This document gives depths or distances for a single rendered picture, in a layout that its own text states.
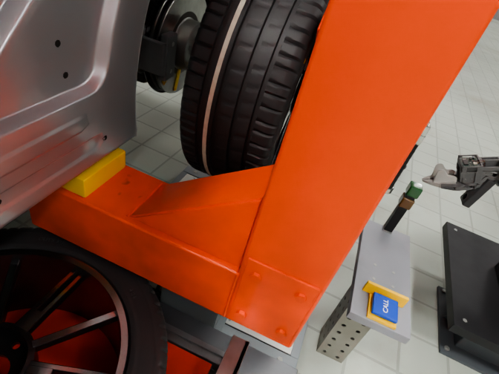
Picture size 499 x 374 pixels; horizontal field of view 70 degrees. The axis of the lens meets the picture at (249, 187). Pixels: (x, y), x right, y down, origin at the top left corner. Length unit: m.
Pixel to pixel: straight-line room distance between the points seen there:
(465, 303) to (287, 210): 1.09
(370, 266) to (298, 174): 0.72
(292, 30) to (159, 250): 0.52
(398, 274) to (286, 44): 0.79
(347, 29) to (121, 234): 0.59
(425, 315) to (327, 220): 1.35
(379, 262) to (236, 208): 0.71
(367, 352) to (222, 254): 1.00
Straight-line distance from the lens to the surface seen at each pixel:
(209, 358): 1.07
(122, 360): 0.81
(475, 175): 1.22
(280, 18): 0.79
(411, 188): 1.24
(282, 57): 0.76
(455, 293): 1.57
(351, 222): 0.55
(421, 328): 1.80
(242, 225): 0.64
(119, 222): 0.78
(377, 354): 1.61
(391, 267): 1.24
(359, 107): 0.47
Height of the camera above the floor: 1.24
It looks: 38 degrees down
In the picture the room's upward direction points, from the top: 16 degrees clockwise
